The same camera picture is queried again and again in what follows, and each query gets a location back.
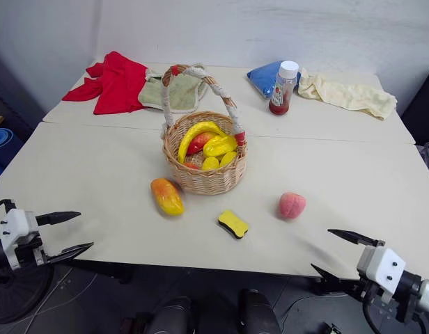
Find blue cloth bag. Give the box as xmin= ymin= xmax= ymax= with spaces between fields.
xmin=246 ymin=61 xmax=302 ymax=100

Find small round yellow lemon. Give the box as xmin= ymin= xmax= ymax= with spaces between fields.
xmin=201 ymin=156 xmax=221 ymax=171

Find round black fan base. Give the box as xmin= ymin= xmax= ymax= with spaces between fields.
xmin=0 ymin=263 xmax=56 ymax=325

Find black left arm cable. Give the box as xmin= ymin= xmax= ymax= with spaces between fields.
xmin=0 ymin=198 xmax=17 ymax=216

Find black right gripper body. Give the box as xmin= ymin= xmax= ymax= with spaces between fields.
xmin=351 ymin=273 xmax=390 ymax=308

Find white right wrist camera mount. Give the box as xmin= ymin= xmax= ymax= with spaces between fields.
xmin=356 ymin=244 xmax=407 ymax=304

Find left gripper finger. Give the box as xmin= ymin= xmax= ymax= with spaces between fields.
xmin=35 ymin=210 xmax=82 ymax=227
xmin=45 ymin=241 xmax=95 ymax=266

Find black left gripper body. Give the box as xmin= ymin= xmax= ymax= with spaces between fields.
xmin=15 ymin=214 xmax=50 ymax=268

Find green towel with white trim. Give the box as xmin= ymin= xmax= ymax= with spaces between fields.
xmin=137 ymin=63 xmax=210 ymax=113

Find red and yellow apple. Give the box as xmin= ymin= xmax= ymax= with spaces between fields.
xmin=186 ymin=132 xmax=219 ymax=156

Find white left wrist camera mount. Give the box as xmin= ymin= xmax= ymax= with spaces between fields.
xmin=0 ymin=208 xmax=38 ymax=271

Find dark rounded shape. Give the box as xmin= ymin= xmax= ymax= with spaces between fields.
xmin=143 ymin=295 xmax=194 ymax=334
xmin=237 ymin=288 xmax=282 ymax=334

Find yellow banana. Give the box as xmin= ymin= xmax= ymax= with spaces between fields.
xmin=178 ymin=120 xmax=229 ymax=164

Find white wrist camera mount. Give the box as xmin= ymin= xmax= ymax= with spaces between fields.
xmin=356 ymin=244 xmax=407 ymax=304
xmin=0 ymin=208 xmax=38 ymax=271

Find ketchup bottle with white cap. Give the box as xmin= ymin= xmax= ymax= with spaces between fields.
xmin=269 ymin=60 xmax=300 ymax=116

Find red cloth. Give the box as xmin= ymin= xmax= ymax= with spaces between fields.
xmin=61 ymin=51 xmax=150 ymax=116

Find yellow star fruit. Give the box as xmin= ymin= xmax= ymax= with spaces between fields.
xmin=203 ymin=134 xmax=238 ymax=158

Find wicker basket with handle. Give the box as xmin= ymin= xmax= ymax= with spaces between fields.
xmin=159 ymin=63 xmax=249 ymax=196

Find black chair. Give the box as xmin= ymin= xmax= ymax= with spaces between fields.
xmin=400 ymin=67 xmax=429 ymax=147

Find cream yellow towel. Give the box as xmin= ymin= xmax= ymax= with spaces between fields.
xmin=297 ymin=67 xmax=398 ymax=122

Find yellow black sponge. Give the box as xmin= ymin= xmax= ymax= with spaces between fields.
xmin=217 ymin=209 xmax=250 ymax=241

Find blue plastic buckets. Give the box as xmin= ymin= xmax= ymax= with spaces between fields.
xmin=0 ymin=127 xmax=15 ymax=169

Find orange and yellow mango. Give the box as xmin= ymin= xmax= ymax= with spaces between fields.
xmin=150 ymin=177 xmax=185 ymax=216

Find oval yellow lemon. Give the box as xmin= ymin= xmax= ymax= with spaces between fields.
xmin=219 ymin=150 xmax=238 ymax=168

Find pink peach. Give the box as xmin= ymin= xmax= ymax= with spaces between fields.
xmin=278 ymin=191 xmax=307 ymax=221

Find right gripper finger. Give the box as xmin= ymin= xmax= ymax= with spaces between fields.
xmin=310 ymin=263 xmax=362 ymax=301
xmin=327 ymin=228 xmax=387 ymax=248

